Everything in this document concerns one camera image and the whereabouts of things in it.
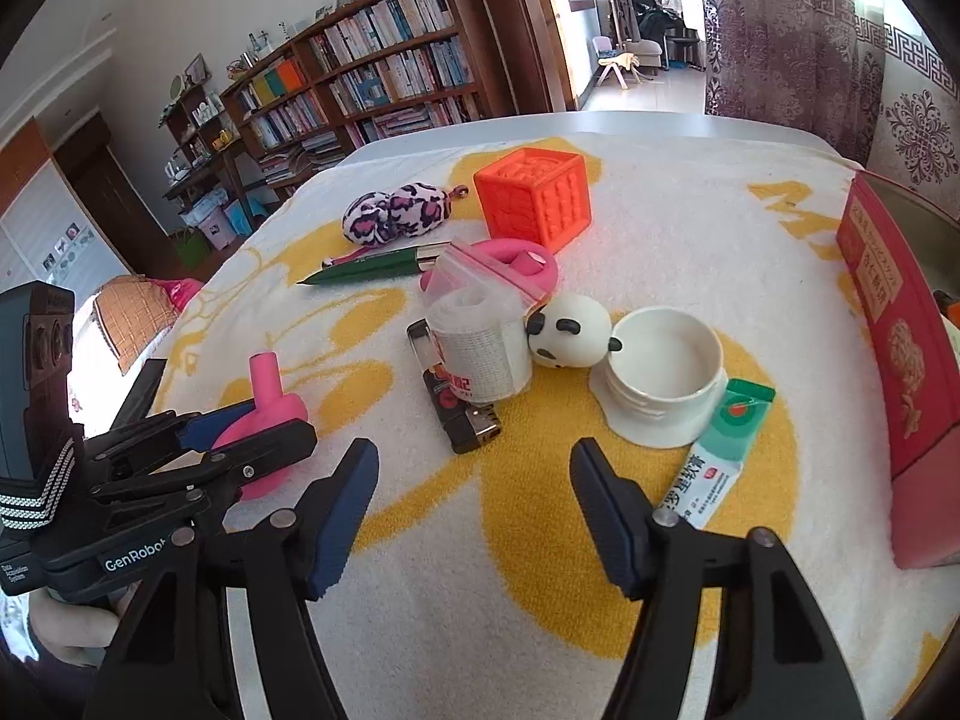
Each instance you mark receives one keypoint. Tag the white yellow printed blanket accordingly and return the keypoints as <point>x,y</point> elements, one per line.
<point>450,615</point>

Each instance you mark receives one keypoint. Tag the green white ointment tube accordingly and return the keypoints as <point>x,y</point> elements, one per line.
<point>720,450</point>

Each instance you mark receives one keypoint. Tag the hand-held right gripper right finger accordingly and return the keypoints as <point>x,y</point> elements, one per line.
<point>611,517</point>

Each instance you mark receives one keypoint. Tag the dark wooden door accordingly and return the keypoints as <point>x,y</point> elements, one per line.
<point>112,195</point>

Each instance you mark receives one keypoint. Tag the black lighter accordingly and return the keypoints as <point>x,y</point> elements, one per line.
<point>469,424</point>

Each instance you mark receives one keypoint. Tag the blue storage bin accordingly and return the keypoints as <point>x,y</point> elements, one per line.
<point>240,217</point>

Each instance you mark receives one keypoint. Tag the green basket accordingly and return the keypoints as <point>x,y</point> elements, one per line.
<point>190,247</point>

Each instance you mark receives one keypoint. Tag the white panda squeeze toy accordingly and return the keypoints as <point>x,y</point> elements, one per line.
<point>570,337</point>

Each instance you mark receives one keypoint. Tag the pink storage bin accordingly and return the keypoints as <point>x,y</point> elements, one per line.
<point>214,229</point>

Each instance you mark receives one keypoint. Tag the leopard print plush toy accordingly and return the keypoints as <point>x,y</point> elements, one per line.
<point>397,214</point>

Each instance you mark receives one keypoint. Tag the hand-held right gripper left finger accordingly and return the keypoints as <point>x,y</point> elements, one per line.
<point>341,517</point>

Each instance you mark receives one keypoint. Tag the patterned purple curtain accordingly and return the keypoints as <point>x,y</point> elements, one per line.
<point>787,52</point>

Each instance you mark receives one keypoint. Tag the pink foam hair curler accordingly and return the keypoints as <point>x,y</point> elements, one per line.
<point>266,390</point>
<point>502,247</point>

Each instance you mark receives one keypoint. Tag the pink fleece blanket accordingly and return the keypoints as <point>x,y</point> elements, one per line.
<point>180,291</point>

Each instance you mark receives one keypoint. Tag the bagged white bandage roll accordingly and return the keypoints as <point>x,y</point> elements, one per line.
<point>480,352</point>

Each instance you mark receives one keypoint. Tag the orange quilted pillow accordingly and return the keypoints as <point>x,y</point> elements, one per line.
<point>127,315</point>

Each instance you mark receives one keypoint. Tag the person's left hand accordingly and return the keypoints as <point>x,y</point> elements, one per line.
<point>75,630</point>

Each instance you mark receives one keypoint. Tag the white ceramic dish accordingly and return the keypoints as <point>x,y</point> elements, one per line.
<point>660,360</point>

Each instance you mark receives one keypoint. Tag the dark orange rubber cube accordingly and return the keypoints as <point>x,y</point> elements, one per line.
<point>532,195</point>

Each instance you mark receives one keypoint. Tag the dark green cream tube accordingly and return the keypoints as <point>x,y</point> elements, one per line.
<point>367,264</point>

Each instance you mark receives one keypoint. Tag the small wooden stool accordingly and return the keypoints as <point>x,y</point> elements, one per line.
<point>619,67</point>

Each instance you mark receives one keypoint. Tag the red cardboard box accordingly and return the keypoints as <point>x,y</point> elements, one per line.
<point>900,360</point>

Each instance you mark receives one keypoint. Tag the small wooden shelf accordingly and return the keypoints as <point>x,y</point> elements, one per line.
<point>199,135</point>

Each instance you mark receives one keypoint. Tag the large wooden bookshelf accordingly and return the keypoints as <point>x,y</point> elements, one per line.
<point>390,37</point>

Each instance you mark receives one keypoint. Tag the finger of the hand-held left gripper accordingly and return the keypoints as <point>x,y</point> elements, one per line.
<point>262,442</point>
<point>217,424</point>

